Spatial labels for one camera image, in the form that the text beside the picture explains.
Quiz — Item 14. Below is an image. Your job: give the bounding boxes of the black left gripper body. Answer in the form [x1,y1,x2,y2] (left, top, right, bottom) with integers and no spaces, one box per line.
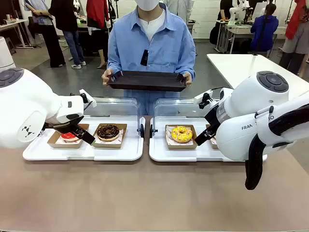
[43,116,84,133]

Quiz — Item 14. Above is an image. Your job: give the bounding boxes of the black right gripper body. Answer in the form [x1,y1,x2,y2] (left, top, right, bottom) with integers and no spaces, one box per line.
[204,103,222,136]

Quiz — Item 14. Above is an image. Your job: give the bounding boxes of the red glazed donut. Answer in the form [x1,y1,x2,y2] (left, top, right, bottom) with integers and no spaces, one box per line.
[47,123,90,149]
[60,131,81,142]

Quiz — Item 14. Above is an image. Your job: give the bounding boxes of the paper liner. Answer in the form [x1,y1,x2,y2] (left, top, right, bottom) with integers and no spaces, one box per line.
[95,128,125,145]
[55,135,83,145]
[166,129,196,146]

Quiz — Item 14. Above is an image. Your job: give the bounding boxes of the yellow sprinkled donut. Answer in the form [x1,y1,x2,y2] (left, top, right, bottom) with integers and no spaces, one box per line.
[170,125,194,143]

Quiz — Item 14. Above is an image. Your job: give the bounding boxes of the yellow glazed donut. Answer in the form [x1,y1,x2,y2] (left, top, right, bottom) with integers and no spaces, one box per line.
[165,124,198,150]

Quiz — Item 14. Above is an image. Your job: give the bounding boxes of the dark brown serving tray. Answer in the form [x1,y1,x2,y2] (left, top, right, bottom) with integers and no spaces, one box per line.
[107,70,188,92]

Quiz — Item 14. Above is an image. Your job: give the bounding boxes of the person's left forearm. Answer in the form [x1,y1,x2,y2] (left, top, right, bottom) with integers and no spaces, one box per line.
[180,48,197,77]

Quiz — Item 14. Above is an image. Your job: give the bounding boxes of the person's right forearm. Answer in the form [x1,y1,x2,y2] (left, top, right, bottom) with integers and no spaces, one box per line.
[107,45,122,73]

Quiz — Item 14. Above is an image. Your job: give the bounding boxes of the chocolate glazed donut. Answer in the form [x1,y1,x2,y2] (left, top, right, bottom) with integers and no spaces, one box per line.
[90,123,128,149]

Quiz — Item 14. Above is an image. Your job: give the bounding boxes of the chocolate sprinkled donut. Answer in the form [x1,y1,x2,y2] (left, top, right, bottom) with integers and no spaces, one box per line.
[97,124,120,142]

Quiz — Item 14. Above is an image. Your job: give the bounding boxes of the paper liner under chocolate donut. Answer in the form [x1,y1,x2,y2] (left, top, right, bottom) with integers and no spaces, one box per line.
[95,128,125,145]

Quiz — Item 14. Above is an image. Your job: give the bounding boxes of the person in black top, jeans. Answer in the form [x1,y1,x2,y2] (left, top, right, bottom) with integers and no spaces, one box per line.
[48,0,87,70]

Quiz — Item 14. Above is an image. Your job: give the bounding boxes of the person in blue shirt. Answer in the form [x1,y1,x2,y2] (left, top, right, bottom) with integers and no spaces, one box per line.
[107,0,197,116]

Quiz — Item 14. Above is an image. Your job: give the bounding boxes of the person in light blue top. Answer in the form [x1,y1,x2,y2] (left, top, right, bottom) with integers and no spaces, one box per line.
[24,0,66,68]

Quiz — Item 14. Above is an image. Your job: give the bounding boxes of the person in blue hoodie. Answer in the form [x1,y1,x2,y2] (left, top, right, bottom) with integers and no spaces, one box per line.
[250,3,280,58]

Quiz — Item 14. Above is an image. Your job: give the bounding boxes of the person in white top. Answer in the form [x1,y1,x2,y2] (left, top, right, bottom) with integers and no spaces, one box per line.
[166,0,195,23]

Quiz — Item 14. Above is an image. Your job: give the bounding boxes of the person with red scarf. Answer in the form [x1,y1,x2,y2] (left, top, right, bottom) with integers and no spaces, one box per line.
[280,0,309,76]

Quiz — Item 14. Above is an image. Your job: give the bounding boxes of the person's right hand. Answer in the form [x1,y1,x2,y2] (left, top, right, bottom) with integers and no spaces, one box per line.
[101,68,115,86]

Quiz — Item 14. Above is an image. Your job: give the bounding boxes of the clear display lid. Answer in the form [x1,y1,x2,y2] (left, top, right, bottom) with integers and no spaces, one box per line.
[83,96,141,135]
[153,97,211,135]

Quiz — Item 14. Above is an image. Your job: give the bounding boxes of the white display tray base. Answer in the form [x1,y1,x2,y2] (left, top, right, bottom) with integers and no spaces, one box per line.
[149,115,268,162]
[22,115,145,162]

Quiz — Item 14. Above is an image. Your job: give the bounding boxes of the white side table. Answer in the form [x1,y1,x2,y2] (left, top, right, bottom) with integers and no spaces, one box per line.
[207,53,309,102]

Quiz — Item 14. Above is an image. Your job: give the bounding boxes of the black backpack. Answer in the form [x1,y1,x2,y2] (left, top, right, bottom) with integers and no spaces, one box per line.
[209,25,219,45]

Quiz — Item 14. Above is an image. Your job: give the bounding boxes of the black clip-on device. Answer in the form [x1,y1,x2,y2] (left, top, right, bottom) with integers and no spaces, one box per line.
[140,49,149,67]

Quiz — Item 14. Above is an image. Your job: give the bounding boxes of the white air purifier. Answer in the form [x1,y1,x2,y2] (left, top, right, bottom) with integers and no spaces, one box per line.
[0,36,16,70]

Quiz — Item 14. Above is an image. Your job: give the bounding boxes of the black stand pole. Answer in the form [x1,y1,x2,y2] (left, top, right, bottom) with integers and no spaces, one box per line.
[252,14,269,57]

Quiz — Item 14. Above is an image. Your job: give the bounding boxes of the white background table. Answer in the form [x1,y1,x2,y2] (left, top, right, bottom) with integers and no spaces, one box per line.
[0,18,33,49]

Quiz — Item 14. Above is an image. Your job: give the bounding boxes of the figure in red garment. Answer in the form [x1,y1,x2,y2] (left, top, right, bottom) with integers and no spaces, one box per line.
[85,0,110,70]

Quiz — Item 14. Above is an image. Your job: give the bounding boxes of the white face mask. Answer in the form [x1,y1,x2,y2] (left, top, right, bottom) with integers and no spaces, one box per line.
[135,0,161,12]

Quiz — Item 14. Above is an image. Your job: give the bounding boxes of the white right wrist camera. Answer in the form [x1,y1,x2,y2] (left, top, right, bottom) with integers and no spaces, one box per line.
[194,89,213,109]

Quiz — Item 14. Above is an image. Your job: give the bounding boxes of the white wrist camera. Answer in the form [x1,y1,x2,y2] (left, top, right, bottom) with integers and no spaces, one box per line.
[79,88,97,108]
[194,89,213,109]

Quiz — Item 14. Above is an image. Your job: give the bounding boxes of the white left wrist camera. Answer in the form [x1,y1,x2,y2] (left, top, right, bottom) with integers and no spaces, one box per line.
[79,88,97,108]

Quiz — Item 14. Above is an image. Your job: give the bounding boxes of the black cable sleeve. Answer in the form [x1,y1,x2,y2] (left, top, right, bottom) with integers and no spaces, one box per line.
[244,103,309,190]

